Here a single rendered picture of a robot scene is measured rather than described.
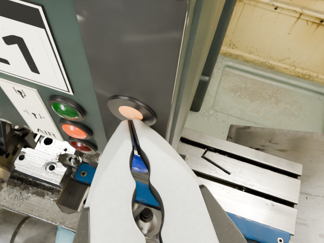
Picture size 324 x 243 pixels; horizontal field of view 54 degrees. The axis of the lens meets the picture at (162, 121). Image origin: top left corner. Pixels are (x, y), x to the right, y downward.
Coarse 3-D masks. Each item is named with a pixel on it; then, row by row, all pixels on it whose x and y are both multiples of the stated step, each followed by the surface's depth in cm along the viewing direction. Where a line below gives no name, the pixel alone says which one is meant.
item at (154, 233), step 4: (140, 208) 66; (152, 208) 66; (136, 212) 65; (152, 212) 65; (156, 212) 65; (156, 216) 65; (160, 216) 65; (160, 220) 65; (160, 224) 64; (156, 228) 64; (152, 232) 64; (156, 232) 64; (148, 236) 63; (152, 236) 63
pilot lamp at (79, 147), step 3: (72, 144) 27; (75, 144) 26; (78, 144) 26; (81, 144) 26; (75, 147) 27; (78, 147) 26; (81, 147) 26; (84, 147) 26; (87, 147) 26; (78, 150) 27; (81, 150) 27; (84, 150) 27; (87, 150) 27; (90, 150) 27
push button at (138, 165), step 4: (136, 156) 24; (136, 160) 24; (140, 160) 24; (132, 164) 25; (136, 164) 25; (140, 164) 25; (144, 164) 25; (132, 168) 26; (136, 168) 25; (140, 168) 25; (144, 168) 25; (140, 172) 26; (144, 172) 26
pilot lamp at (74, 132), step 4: (64, 128) 24; (68, 128) 24; (72, 128) 23; (76, 128) 23; (68, 132) 24; (72, 132) 24; (76, 132) 24; (80, 132) 24; (72, 136) 24; (76, 136) 24; (80, 136) 24; (84, 136) 24
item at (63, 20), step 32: (32, 0) 13; (64, 0) 13; (192, 0) 11; (224, 0) 31; (64, 32) 15; (192, 32) 13; (64, 64) 17; (192, 64) 15; (0, 96) 24; (64, 96) 20; (192, 96) 25; (96, 128) 23
